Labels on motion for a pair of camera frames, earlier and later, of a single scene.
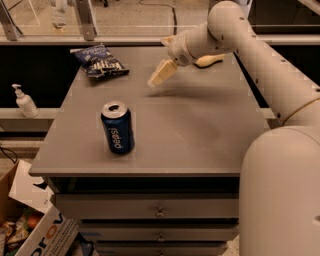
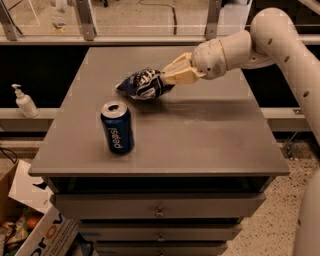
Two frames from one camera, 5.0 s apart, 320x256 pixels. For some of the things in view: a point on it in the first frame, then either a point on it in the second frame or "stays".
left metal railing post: (12, 32) stays
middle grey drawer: (158, 232) stays
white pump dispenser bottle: (25, 103) stays
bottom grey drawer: (160, 248) stays
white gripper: (178, 50) -> (208, 59)
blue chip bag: (97, 61) -> (145, 84)
